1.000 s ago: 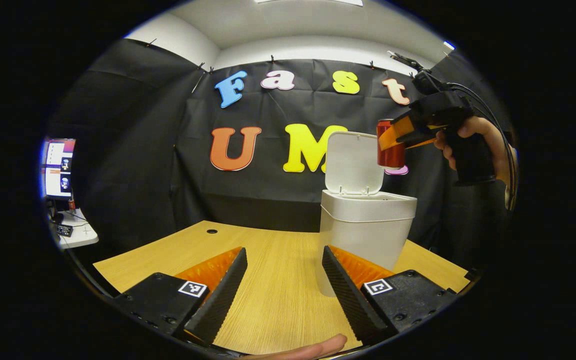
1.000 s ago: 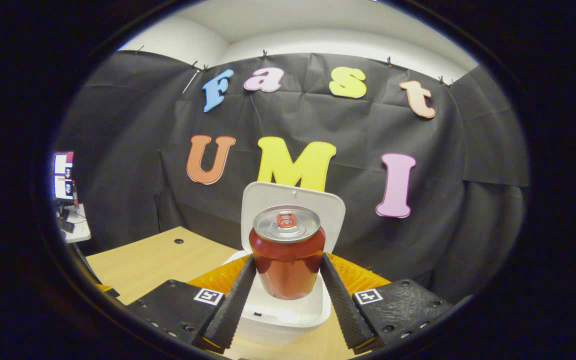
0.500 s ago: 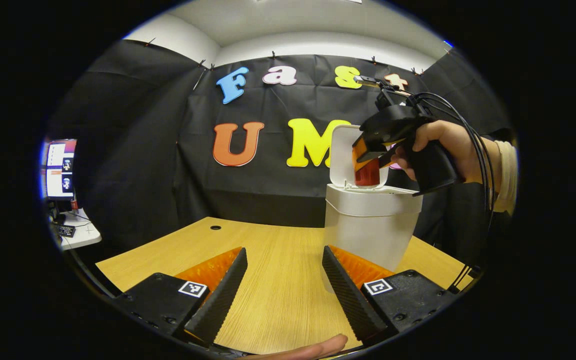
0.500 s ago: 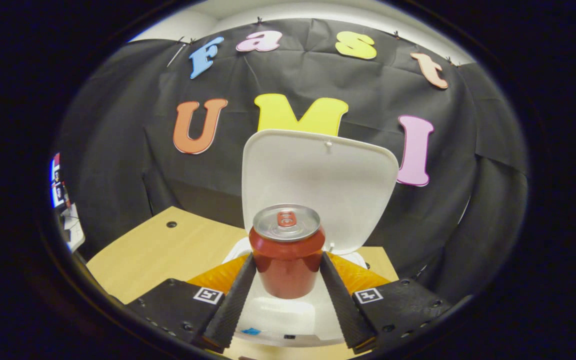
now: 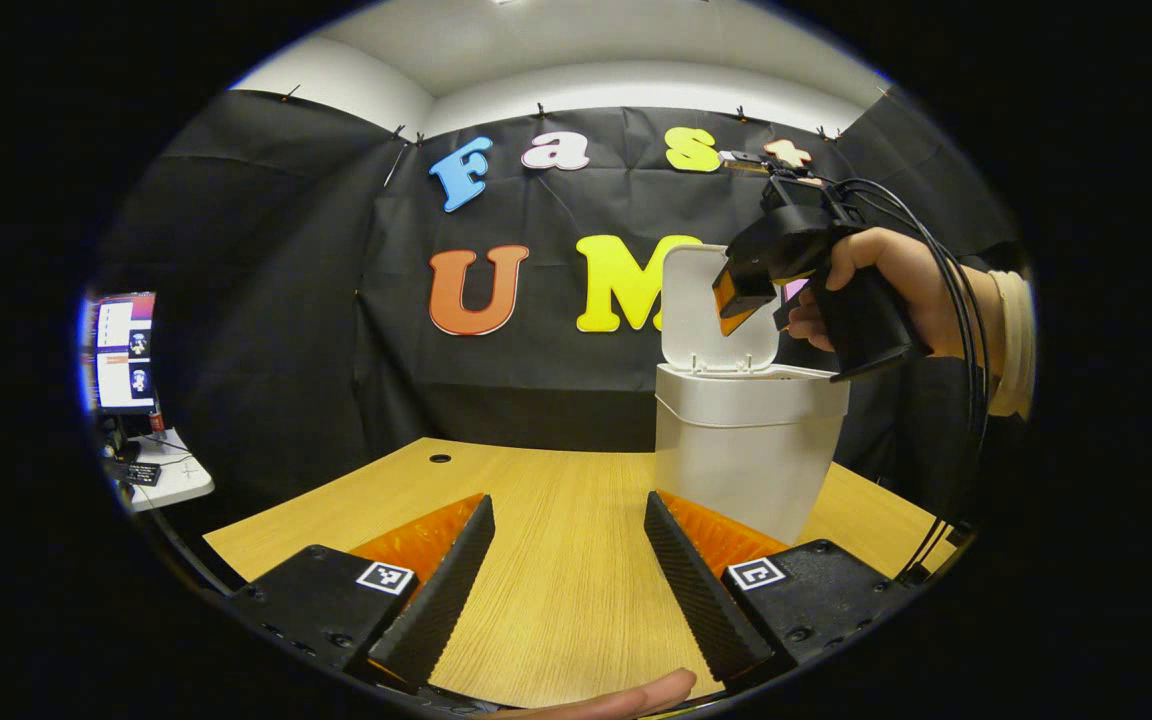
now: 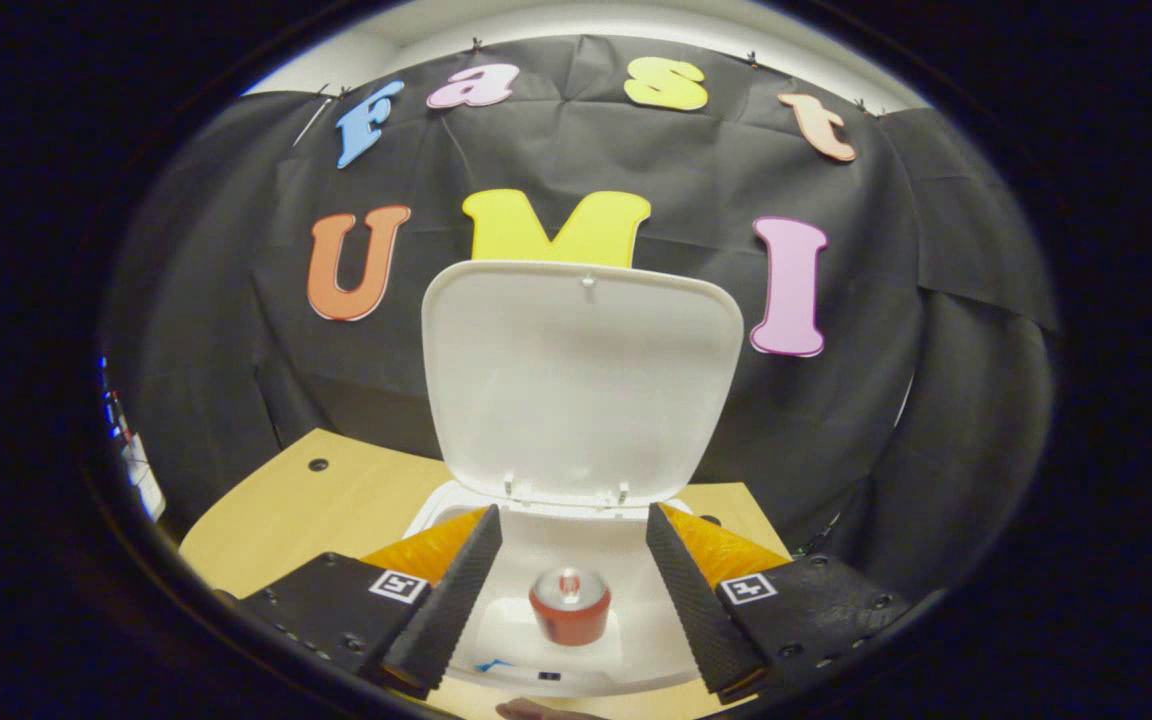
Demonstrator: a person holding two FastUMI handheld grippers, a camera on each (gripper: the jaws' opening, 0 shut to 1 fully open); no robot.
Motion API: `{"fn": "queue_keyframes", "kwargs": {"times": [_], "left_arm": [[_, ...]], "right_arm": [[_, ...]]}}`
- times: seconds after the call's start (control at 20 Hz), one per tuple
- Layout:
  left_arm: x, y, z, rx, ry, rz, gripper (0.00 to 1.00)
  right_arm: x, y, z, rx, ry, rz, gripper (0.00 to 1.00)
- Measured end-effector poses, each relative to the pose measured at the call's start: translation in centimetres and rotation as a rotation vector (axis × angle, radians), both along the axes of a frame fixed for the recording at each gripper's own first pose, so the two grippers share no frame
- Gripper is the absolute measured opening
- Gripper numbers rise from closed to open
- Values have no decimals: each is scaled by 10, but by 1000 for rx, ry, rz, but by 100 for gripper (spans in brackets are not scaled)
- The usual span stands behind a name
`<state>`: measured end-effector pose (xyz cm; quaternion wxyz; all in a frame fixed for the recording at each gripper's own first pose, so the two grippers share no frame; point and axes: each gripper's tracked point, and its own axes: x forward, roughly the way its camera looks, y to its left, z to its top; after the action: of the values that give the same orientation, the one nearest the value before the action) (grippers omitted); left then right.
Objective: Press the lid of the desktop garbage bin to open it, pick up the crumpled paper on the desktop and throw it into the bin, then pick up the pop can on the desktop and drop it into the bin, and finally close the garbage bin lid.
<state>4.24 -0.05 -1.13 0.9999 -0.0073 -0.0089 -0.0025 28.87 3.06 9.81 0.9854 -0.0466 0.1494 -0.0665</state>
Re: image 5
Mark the white desktop garbage bin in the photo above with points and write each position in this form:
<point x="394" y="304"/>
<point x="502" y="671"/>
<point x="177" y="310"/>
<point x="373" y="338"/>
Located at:
<point x="746" y="460"/>

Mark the wooden desktop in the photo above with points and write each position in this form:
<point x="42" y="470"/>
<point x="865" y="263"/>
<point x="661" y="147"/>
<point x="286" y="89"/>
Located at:
<point x="556" y="560"/>

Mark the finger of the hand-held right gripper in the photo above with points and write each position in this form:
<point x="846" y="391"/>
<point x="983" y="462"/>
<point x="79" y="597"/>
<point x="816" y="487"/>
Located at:
<point x="731" y="305"/>

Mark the computer monitor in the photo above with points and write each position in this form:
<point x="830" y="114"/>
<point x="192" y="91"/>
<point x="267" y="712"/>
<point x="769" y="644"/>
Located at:
<point x="124" y="350"/>

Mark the white side table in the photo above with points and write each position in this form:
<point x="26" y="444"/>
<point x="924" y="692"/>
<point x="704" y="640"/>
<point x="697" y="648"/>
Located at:
<point x="176" y="480"/>

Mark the black keyboard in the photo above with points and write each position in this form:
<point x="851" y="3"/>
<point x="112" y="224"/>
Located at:
<point x="138" y="473"/>

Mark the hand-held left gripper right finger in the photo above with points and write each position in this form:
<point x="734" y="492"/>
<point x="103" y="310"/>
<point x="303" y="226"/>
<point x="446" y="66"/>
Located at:
<point x="691" y="590"/>

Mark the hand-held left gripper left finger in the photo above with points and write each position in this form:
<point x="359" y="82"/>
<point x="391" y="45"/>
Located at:
<point x="446" y="590"/>

